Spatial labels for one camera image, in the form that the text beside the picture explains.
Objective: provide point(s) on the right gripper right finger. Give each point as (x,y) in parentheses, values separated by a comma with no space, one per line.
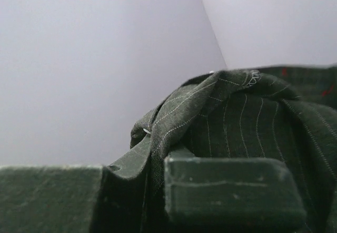
(231,194)

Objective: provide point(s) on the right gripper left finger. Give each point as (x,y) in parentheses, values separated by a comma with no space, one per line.
(77,198)

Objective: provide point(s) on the dark striped shirt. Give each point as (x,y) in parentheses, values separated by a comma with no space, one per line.
(286,113)

